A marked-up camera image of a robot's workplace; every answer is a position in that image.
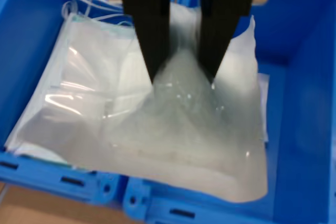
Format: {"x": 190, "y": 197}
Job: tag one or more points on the white face mask pack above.
{"x": 78, "y": 77}

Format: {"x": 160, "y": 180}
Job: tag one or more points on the blue plastic storage bin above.
{"x": 302, "y": 77}
{"x": 26, "y": 51}

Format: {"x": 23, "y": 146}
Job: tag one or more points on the brown cardboard sheet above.
{"x": 39, "y": 208}

